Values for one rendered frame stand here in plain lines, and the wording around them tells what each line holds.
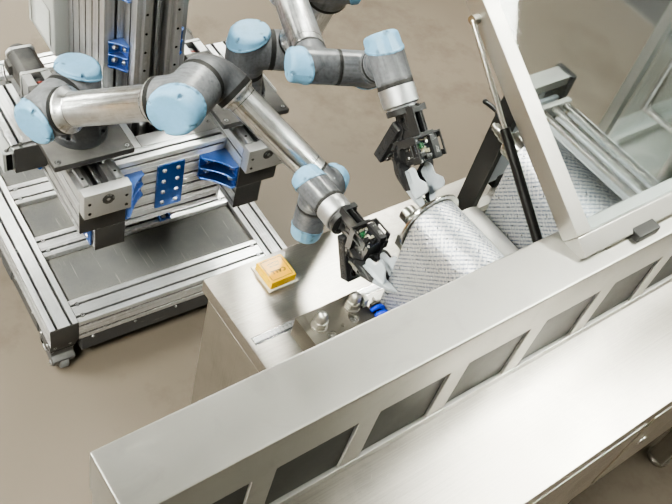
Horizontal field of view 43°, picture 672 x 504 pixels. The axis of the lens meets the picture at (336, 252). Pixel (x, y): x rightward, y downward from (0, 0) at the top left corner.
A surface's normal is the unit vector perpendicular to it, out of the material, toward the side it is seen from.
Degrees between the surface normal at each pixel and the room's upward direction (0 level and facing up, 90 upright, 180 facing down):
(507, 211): 92
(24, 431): 0
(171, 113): 86
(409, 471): 0
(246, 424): 0
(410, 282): 90
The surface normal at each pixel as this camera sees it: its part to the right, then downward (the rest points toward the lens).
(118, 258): 0.21, -0.64
